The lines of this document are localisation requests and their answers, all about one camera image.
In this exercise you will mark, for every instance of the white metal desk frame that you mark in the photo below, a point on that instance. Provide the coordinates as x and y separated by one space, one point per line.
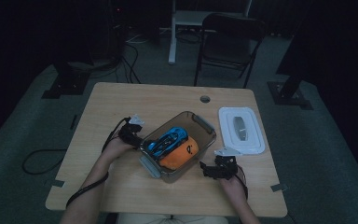
180 18

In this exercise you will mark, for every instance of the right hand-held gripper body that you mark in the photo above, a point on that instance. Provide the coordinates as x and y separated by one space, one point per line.
227 165

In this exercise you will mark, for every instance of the person's right hand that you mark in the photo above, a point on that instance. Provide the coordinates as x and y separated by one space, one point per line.
233 188

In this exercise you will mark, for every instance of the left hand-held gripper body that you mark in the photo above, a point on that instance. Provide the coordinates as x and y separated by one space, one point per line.
129 132

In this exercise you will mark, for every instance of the person's left hand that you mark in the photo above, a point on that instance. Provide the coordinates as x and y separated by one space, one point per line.
116 149

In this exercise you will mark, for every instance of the black folding chair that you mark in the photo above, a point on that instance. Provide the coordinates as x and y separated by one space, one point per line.
228 46

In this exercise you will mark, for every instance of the black stand base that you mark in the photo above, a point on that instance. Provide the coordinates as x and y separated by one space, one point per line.
289 93
66 84

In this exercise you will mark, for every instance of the orange plush toy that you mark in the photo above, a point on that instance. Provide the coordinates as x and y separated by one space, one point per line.
180 157

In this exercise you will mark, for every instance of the blue toy car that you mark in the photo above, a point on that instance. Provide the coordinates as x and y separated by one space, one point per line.
167 143

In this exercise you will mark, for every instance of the translucent grey storage box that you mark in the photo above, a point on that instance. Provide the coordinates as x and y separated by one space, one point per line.
200 127

